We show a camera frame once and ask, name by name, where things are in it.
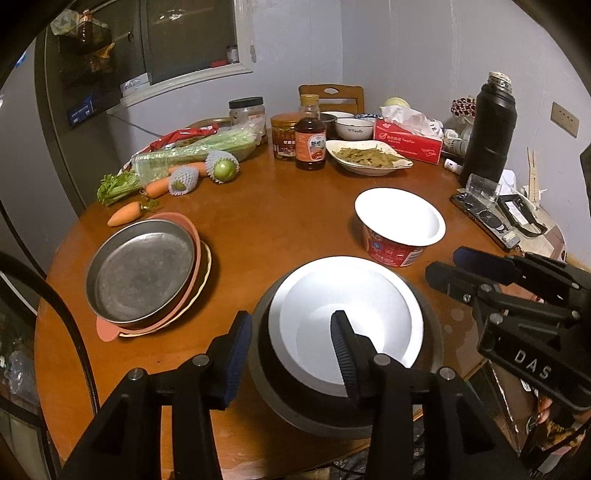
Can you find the clear plastic box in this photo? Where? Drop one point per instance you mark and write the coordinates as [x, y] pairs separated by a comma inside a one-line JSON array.
[[482, 185]]

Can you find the celery in plastic bag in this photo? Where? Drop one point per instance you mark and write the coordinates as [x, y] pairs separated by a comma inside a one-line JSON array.
[[194, 152]]

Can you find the blue box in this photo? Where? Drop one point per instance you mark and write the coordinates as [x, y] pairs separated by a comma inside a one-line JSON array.
[[85, 107]]

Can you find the white box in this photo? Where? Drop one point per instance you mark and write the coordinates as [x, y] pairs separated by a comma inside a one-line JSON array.
[[136, 84]]

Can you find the red bead bouquet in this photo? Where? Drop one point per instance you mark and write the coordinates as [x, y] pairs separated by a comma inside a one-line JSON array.
[[464, 106]]

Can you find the grey refrigerator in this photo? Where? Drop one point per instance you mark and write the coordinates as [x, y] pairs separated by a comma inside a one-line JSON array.
[[27, 161]]

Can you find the green fruit in foam net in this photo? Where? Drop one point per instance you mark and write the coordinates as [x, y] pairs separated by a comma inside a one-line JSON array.
[[182, 181], [222, 168]]

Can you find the window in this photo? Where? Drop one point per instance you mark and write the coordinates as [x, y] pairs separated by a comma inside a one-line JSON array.
[[194, 37]]

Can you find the round metal plate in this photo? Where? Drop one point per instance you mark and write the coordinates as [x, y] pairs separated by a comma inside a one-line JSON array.
[[138, 272]]

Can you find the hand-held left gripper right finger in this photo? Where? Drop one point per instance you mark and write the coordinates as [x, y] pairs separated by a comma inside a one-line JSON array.
[[344, 360]]

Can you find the dark ceramic bowl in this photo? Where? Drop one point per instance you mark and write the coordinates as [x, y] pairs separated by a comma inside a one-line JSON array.
[[330, 117]]

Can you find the wall socket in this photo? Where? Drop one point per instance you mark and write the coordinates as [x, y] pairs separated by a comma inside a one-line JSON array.
[[564, 119]]

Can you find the white ceramic bowl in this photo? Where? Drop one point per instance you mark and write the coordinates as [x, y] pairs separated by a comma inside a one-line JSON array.
[[354, 130]]

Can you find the cream plate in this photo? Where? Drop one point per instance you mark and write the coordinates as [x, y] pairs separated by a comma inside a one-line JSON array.
[[206, 281]]

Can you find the black thermos flask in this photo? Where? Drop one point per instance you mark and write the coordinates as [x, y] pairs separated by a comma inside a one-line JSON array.
[[489, 134]]

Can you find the open black case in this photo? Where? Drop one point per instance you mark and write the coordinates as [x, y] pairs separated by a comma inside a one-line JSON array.
[[485, 219]]

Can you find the brown sauce bottle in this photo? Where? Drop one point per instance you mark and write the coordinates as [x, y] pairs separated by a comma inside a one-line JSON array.
[[310, 143]]

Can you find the person's right hand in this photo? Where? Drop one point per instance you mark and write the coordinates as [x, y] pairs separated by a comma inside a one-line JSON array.
[[544, 413]]

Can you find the red instant noodle cup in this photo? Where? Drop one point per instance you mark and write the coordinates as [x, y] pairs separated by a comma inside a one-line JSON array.
[[397, 217]]

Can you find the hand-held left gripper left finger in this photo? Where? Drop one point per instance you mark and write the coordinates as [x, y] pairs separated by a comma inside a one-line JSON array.
[[235, 364]]

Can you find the carrot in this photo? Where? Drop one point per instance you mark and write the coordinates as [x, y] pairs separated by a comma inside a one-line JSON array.
[[123, 213], [160, 187], [189, 168]]

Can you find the red tissue box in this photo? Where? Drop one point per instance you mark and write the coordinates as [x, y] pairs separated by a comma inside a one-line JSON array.
[[408, 141]]

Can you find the white dish of pickled vegetables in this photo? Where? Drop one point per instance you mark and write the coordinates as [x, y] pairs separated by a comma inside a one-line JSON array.
[[364, 159]]

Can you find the black box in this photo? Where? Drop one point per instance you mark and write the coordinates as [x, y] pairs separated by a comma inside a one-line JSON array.
[[521, 214]]

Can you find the white foam bowl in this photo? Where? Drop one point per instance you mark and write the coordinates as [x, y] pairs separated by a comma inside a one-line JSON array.
[[300, 318]]

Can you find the pale yellow round object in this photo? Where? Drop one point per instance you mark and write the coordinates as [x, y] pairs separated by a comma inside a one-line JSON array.
[[397, 102]]

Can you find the wooden chair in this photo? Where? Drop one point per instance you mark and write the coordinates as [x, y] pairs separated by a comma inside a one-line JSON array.
[[332, 94], [207, 122]]

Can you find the clear jar with black lid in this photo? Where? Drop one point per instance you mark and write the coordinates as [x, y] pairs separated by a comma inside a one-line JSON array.
[[247, 117]]

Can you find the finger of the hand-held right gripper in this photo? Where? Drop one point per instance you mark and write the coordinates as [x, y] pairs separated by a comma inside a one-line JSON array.
[[480, 261], [448, 277]]

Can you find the small jar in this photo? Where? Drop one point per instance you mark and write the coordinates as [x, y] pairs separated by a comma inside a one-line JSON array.
[[232, 54]]

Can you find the chili sauce jar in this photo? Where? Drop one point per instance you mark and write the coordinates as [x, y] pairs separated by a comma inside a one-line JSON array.
[[284, 138]]

